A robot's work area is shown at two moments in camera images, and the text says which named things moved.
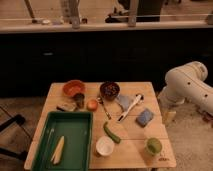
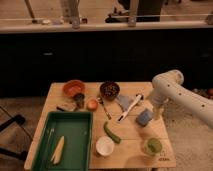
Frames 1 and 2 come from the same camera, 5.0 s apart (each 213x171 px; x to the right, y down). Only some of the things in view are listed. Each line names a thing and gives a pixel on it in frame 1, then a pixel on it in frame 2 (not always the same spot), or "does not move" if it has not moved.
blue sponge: (144, 117) does not move
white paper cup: (105, 145) does not move
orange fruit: (92, 105) does not move
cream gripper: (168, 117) -> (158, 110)
